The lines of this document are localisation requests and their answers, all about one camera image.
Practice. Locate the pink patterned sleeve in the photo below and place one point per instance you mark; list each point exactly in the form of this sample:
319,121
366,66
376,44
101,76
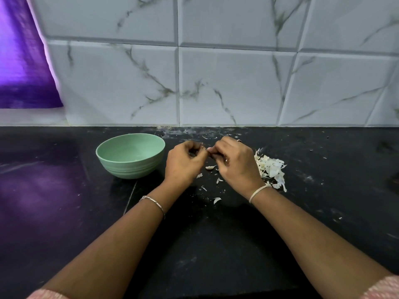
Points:
381,287
47,294

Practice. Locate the person's left hand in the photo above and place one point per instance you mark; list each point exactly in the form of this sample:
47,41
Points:
184,163

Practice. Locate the small fallen garlic piece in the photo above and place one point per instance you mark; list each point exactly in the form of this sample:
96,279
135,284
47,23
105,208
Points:
217,200

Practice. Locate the person's left forearm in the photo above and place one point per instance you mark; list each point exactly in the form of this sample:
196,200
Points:
103,255

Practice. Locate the pile of white garlic peels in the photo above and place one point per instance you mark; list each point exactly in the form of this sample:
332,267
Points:
271,168

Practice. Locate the person's right hand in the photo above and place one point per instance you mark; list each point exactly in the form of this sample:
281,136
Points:
240,168

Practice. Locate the pink patterned left sleeve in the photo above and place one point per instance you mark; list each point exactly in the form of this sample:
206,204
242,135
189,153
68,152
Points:
47,294

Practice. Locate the pink patterned right sleeve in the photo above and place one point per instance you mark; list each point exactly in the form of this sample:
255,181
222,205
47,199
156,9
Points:
381,287

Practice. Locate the person's right forearm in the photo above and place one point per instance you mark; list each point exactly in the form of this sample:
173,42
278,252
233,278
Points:
324,249

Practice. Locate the mint green bowl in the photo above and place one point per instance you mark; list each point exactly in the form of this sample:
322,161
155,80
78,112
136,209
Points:
130,155

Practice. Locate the purple cloth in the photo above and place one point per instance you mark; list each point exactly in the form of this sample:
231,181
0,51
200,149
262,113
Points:
25,53

